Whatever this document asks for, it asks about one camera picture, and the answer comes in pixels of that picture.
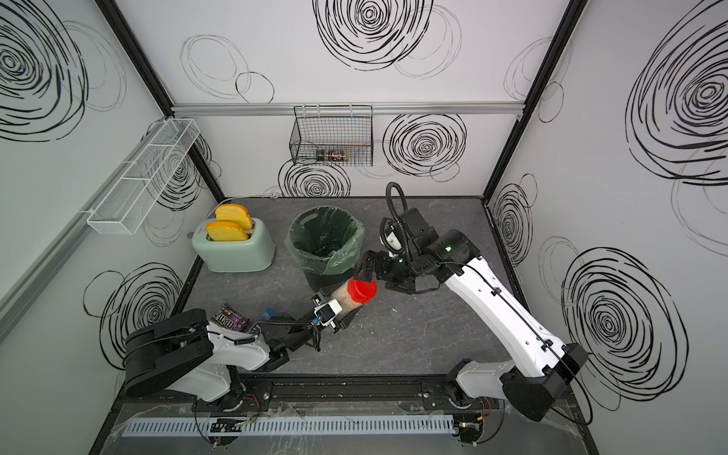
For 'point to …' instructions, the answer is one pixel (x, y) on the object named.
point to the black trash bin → (322, 283)
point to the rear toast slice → (235, 214)
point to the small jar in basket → (332, 155)
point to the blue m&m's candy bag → (268, 313)
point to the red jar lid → (362, 292)
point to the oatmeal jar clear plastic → (344, 299)
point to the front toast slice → (226, 231)
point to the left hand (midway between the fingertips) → (352, 291)
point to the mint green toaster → (254, 253)
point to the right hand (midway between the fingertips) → (369, 282)
